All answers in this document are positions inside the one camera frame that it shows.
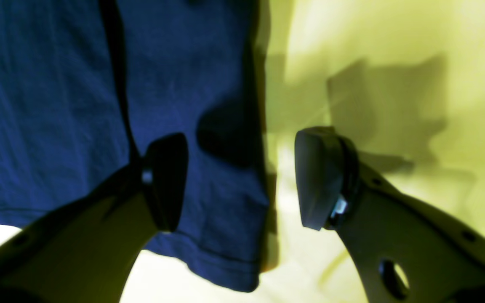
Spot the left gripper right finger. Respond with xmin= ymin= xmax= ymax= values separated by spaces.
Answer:
xmin=294 ymin=127 xmax=485 ymax=303

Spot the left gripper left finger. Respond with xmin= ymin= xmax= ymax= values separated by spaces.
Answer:
xmin=0 ymin=133 xmax=189 ymax=303

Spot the dark blue T-shirt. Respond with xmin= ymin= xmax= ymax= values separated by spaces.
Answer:
xmin=0 ymin=0 xmax=269 ymax=292

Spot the yellow table cloth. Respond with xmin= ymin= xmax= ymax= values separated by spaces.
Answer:
xmin=0 ymin=0 xmax=485 ymax=303

